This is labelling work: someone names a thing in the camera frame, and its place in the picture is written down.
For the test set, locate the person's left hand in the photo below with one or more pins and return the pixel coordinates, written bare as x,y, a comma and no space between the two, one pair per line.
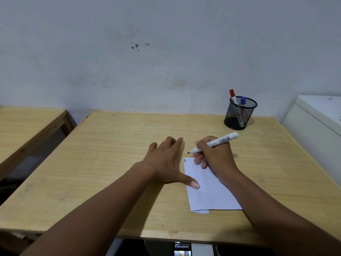
162,165

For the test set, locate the person's right hand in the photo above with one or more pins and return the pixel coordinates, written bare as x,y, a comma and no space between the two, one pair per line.
218,159

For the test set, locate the person's left middle finger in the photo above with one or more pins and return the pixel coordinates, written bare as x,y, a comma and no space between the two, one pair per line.
169,142

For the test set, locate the person's left thumb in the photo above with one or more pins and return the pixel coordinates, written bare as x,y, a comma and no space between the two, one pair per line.
189,181

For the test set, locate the white paper sheet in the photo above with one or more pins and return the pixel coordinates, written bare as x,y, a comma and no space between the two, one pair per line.
210,191

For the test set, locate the white marker pen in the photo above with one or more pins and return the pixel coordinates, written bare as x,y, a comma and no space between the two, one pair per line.
225,139

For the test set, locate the person's left forearm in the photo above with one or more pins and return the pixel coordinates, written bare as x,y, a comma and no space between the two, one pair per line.
101,210

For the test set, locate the person's right forearm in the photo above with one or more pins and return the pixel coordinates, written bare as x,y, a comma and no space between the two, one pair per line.
277,215

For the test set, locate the black smartphone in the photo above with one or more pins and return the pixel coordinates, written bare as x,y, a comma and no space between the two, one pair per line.
182,250

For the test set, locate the black mesh pen holder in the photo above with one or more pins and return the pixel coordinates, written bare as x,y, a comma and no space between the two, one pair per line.
238,117

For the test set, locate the red capped marker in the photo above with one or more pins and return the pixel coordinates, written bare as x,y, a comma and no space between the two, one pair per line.
232,94

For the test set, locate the blue capped marker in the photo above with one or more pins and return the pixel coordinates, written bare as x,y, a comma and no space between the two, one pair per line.
243,101

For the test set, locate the white cabinet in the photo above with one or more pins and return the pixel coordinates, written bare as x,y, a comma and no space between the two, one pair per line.
314,125

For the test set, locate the small wooden side table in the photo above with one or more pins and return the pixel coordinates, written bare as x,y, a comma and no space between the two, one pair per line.
24,130

